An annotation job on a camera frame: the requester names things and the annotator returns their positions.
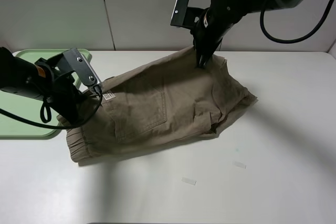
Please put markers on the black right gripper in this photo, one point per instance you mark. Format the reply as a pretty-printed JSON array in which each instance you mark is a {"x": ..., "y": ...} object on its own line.
[{"x": 212, "y": 25}]

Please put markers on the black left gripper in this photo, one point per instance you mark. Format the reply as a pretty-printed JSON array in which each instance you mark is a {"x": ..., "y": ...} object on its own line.
[{"x": 59, "y": 94}]

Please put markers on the khaki shorts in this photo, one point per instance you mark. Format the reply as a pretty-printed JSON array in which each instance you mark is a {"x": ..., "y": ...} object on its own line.
[{"x": 164, "y": 103}]

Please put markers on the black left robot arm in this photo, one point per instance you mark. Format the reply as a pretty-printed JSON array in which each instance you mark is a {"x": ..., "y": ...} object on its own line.
[{"x": 13, "y": 75}]

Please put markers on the green plastic tray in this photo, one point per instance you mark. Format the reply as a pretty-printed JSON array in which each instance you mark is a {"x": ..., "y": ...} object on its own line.
[{"x": 20, "y": 116}]

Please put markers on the clear tape strip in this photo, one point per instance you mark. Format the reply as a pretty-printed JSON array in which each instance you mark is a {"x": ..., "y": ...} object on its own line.
[
  {"x": 189, "y": 181},
  {"x": 239, "y": 164}
]

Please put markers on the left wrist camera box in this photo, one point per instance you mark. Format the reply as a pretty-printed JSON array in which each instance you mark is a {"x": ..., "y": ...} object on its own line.
[{"x": 72, "y": 61}]

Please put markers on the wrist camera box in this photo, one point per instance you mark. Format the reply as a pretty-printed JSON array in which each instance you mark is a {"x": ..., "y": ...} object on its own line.
[
  {"x": 185, "y": 16},
  {"x": 72, "y": 61}
]

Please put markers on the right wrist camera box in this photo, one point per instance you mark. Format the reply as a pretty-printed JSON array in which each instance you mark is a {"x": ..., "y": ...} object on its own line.
[{"x": 185, "y": 16}]

